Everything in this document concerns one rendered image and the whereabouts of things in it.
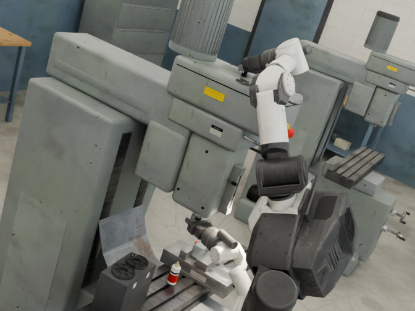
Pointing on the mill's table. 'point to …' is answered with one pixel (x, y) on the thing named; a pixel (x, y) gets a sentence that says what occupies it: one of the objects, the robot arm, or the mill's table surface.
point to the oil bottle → (173, 274)
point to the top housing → (220, 91)
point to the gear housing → (210, 126)
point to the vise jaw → (205, 262)
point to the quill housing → (205, 175)
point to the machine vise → (213, 274)
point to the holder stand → (123, 284)
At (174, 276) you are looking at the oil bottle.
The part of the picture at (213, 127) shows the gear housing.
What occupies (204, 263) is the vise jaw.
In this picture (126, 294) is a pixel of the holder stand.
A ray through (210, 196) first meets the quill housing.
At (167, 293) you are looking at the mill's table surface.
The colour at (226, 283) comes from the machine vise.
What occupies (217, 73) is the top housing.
